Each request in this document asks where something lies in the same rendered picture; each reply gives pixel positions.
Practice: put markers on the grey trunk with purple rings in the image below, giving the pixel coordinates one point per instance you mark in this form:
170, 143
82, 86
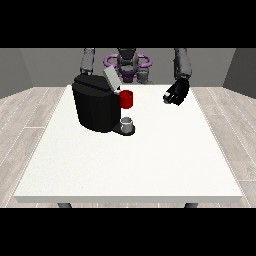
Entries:
127, 65

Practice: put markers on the small grey coffee pod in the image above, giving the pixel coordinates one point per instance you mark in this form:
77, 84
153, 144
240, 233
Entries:
166, 96

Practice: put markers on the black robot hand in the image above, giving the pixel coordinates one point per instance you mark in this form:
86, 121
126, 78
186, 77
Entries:
179, 89

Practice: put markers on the small grey cup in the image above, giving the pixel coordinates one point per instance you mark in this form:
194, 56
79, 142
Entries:
127, 124

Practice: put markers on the red pod holder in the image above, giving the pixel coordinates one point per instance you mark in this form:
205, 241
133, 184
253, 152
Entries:
126, 99

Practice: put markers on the dark table leg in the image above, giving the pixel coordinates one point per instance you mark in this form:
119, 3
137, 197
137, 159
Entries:
64, 205
191, 205

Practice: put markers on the black coffee machine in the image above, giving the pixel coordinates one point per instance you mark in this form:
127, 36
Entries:
95, 103

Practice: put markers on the pale grey machine lid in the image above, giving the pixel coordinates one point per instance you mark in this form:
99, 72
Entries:
111, 77

